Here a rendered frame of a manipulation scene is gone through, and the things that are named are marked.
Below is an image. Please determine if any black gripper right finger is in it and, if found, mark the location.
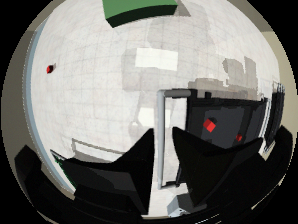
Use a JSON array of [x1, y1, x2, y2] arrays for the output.
[[172, 127, 263, 209]]

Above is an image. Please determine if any small red block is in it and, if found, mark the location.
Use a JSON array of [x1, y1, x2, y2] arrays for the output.
[[202, 119, 216, 132]]

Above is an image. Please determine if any green rectangular block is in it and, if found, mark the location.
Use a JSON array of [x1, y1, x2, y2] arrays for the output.
[[102, 0, 178, 28]]

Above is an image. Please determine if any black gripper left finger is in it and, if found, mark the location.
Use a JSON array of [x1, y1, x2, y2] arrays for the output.
[[61, 128, 154, 216]]

